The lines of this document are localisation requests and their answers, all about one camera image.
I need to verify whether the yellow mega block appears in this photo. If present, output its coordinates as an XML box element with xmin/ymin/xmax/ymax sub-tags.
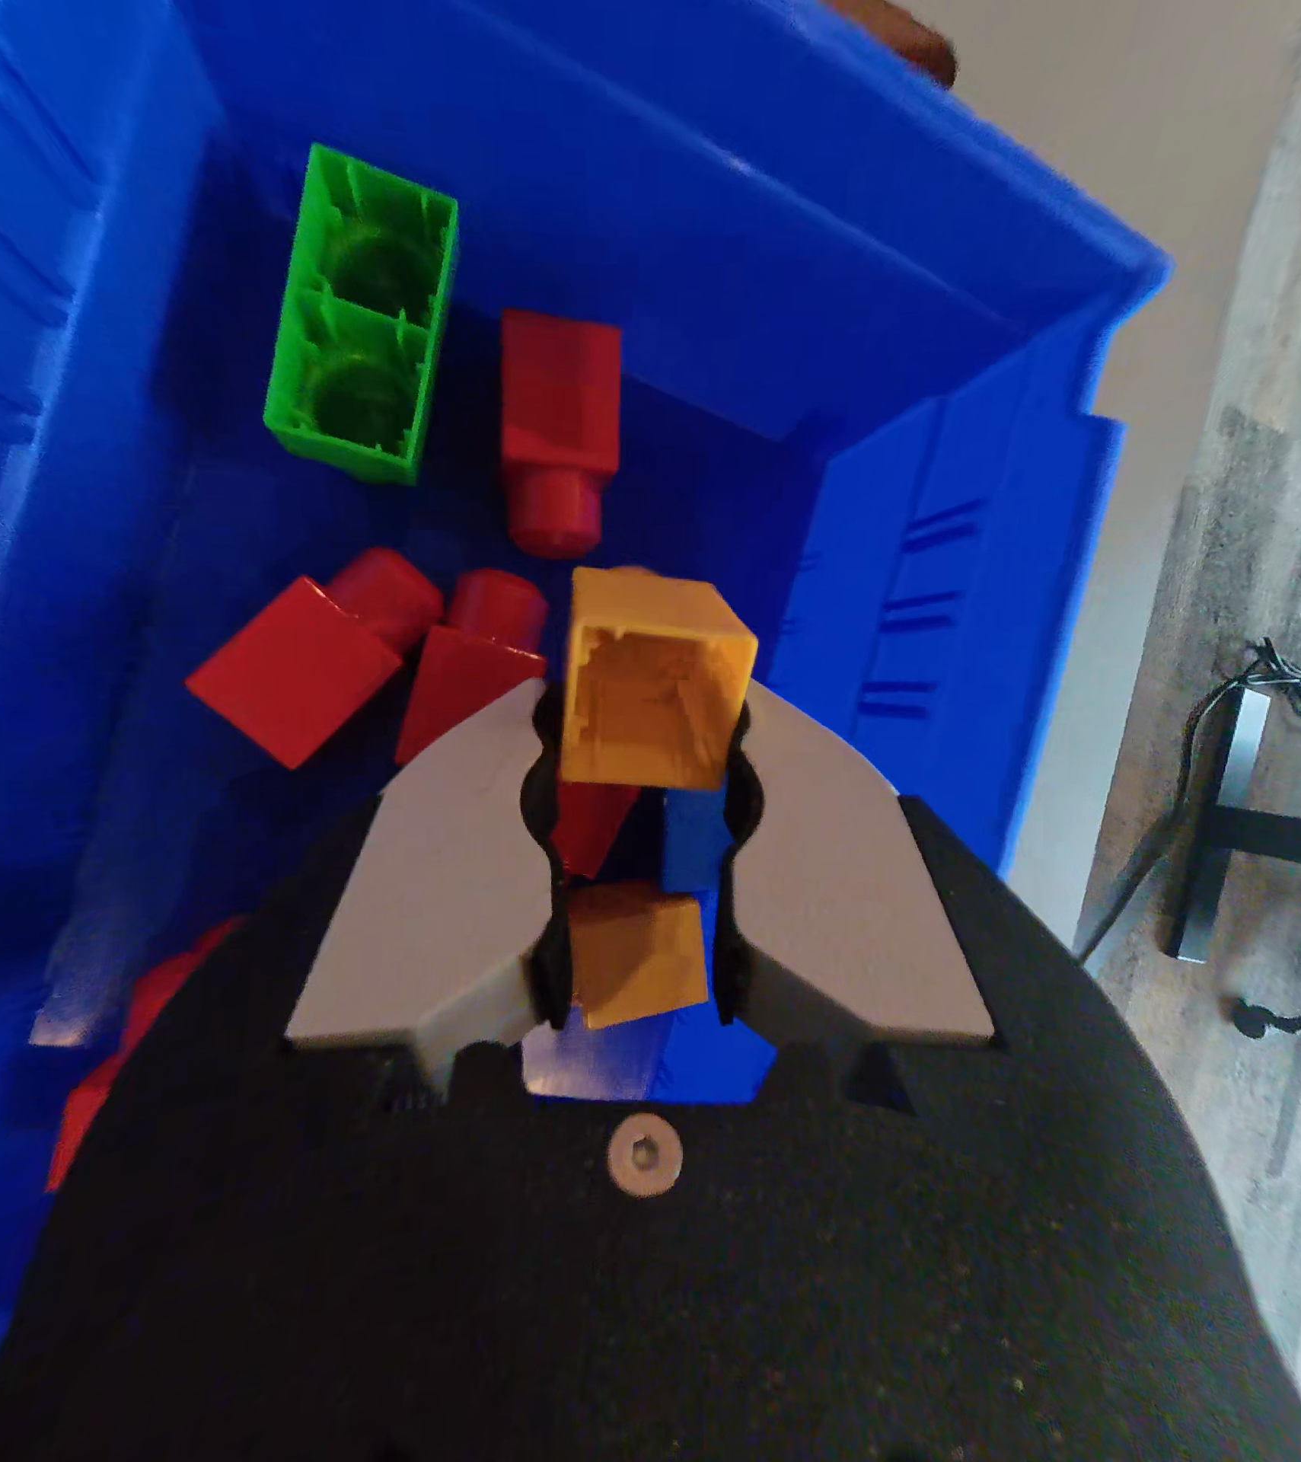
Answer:
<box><xmin>553</xmin><ymin>565</ymin><xmax>762</xmax><ymax>792</ymax></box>
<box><xmin>567</xmin><ymin>885</ymin><xmax>716</xmax><ymax>1033</ymax></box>

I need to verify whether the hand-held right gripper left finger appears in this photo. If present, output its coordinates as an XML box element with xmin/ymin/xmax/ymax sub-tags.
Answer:
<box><xmin>285</xmin><ymin>676</ymin><xmax>567</xmax><ymax>1051</ymax></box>

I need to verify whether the black desk foot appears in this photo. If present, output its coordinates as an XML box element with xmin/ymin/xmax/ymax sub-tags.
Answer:
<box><xmin>1166</xmin><ymin>685</ymin><xmax>1301</xmax><ymax>965</ymax></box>

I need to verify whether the green two-stud mega block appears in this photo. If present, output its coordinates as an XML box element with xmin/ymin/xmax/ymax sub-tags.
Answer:
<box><xmin>261</xmin><ymin>142</ymin><xmax>465</xmax><ymax>490</ymax></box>

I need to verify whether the blue plastic storage bin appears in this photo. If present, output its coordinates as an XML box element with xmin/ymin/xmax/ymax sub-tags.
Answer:
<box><xmin>0</xmin><ymin>0</ymin><xmax>1175</xmax><ymax>1386</ymax></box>

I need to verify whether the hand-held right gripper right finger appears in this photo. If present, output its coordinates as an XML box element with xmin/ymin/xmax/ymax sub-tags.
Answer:
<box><xmin>713</xmin><ymin>679</ymin><xmax>1000</xmax><ymax>1051</ymax></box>

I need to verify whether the grey floor cable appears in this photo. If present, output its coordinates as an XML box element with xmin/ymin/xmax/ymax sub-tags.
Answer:
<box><xmin>1076</xmin><ymin>638</ymin><xmax>1301</xmax><ymax>965</ymax></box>

